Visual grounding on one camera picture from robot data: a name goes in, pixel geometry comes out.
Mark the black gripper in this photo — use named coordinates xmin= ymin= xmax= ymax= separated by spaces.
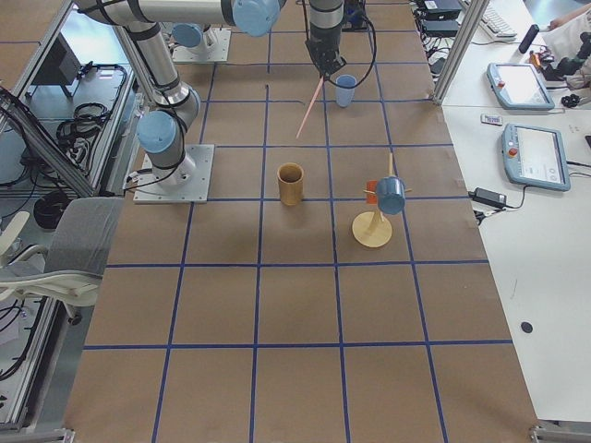
xmin=306 ymin=38 xmax=346 ymax=86

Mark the pink chopstick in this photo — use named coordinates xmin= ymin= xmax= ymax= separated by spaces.
xmin=295 ymin=76 xmax=324 ymax=139

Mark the light blue cup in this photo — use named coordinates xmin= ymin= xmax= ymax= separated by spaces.
xmin=335 ymin=74 xmax=356 ymax=108

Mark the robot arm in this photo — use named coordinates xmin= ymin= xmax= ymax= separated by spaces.
xmin=172 ymin=23 xmax=218 ymax=53
xmin=76 ymin=1 xmax=285 ymax=188

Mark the orange cup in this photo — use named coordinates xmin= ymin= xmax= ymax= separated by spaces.
xmin=364 ymin=180 xmax=378 ymax=205

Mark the wooden cup tree stand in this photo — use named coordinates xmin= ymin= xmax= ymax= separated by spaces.
xmin=352 ymin=152 xmax=408 ymax=248

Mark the bamboo chopstick holder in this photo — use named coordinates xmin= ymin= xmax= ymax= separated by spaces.
xmin=277 ymin=162 xmax=304 ymax=206

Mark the blue mug on stand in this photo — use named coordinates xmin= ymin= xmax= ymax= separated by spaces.
xmin=375 ymin=175 xmax=405 ymax=215

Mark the white keyboard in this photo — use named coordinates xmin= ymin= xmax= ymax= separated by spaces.
xmin=479 ymin=4 xmax=517 ymax=42

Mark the far teach pendant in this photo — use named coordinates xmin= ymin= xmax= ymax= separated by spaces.
xmin=487 ymin=63 xmax=555 ymax=111

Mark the teach pendant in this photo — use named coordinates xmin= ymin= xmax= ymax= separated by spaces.
xmin=501 ymin=124 xmax=571 ymax=192
xmin=487 ymin=63 xmax=555 ymax=111

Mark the black power adapter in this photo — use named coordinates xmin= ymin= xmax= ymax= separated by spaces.
xmin=468 ymin=187 xmax=507 ymax=210

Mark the white side desk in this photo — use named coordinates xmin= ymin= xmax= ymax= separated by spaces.
xmin=442 ymin=29 xmax=590 ymax=422

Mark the near teach pendant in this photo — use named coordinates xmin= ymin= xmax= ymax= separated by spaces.
xmin=501 ymin=124 xmax=571 ymax=192

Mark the grey office chair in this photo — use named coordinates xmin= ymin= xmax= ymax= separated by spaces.
xmin=1 ymin=197 xmax=124 ymax=325

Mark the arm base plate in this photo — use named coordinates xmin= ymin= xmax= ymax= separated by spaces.
xmin=133 ymin=144 xmax=215 ymax=204
xmin=172 ymin=23 xmax=231 ymax=64

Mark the aluminium frame post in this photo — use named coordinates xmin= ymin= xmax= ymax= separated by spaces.
xmin=432 ymin=0 xmax=489 ymax=105

